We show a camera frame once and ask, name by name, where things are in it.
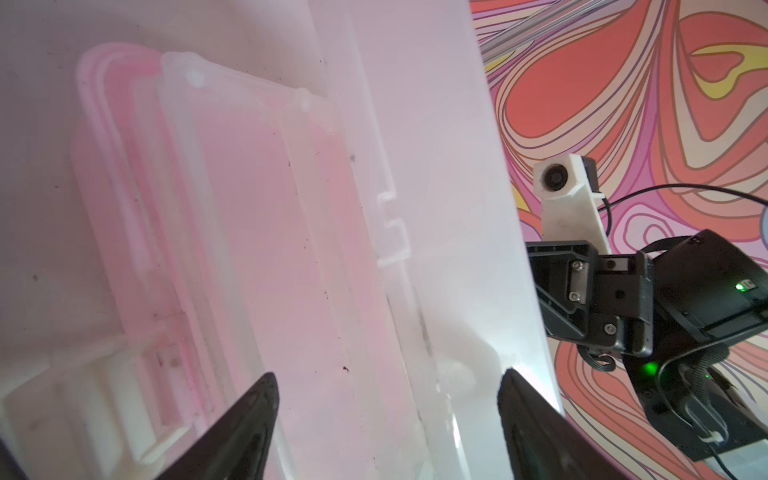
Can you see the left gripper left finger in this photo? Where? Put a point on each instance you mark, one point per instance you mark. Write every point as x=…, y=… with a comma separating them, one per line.
x=237, y=445

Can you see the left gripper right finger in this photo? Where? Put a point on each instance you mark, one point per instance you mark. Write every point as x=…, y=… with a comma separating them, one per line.
x=541, y=443

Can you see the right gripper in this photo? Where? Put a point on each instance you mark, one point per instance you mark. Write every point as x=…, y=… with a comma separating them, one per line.
x=602, y=302

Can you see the pink plastic tool box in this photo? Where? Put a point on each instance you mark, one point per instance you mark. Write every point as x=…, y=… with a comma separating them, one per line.
x=197, y=193

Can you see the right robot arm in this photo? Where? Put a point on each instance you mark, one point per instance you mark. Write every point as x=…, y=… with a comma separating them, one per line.
x=668, y=313

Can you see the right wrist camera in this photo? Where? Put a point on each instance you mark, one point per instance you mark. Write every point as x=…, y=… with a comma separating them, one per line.
x=567, y=187

